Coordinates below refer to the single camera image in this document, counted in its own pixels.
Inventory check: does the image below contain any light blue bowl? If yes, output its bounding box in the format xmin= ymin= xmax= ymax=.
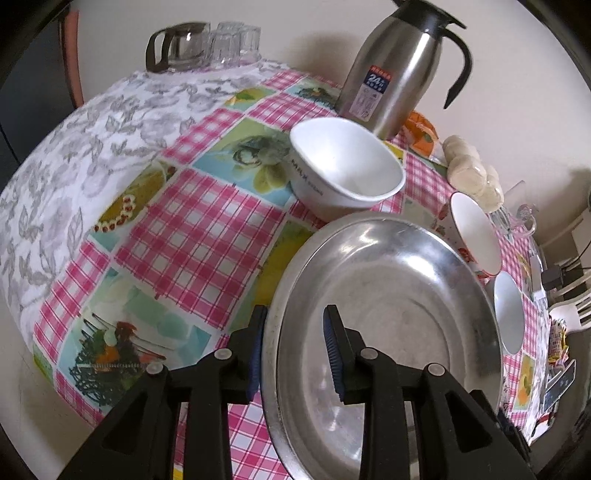
xmin=485 ymin=271 xmax=525 ymax=355

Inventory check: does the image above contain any stainless steel round plate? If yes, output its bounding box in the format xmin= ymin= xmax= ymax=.
xmin=261 ymin=212 xmax=503 ymax=479

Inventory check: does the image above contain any strawberry pattern bowl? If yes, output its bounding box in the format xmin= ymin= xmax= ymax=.
xmin=432 ymin=192 xmax=502 ymax=280

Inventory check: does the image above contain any white square bowl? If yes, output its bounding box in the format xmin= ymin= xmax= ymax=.
xmin=287 ymin=117 xmax=406 ymax=222

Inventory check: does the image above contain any smartphone on stand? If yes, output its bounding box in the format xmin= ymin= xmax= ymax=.
xmin=542 ymin=359 xmax=577 ymax=413

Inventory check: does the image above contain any colourful candy packet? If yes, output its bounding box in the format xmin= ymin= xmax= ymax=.
xmin=548 ymin=320 xmax=568 ymax=368

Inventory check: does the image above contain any black power adapter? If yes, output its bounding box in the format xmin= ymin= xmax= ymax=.
xmin=541 ymin=265 xmax=564 ymax=291

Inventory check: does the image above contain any white power strip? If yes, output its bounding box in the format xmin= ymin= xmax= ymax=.
xmin=529 ymin=255 xmax=544 ymax=298

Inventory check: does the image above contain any glass mug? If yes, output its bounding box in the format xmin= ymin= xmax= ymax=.
xmin=491 ymin=180 xmax=538 ymax=241

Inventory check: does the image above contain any bag of white buns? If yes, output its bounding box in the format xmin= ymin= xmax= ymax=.
xmin=443 ymin=135 xmax=505 ymax=213

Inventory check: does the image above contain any orange snack packet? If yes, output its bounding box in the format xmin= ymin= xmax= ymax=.
xmin=402 ymin=111 xmax=439 ymax=158

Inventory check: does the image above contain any stainless steel thermos jug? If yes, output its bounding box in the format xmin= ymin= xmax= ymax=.
xmin=335 ymin=0 xmax=473 ymax=140

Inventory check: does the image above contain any glass coffee pot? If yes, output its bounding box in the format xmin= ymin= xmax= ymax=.
xmin=145 ymin=22 xmax=211 ymax=73

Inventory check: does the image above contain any clear drinking glass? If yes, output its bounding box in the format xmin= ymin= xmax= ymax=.
xmin=207 ymin=21 xmax=262 ymax=69

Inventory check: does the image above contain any black charger cable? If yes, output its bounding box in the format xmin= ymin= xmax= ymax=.
xmin=556 ymin=239 xmax=591 ymax=273

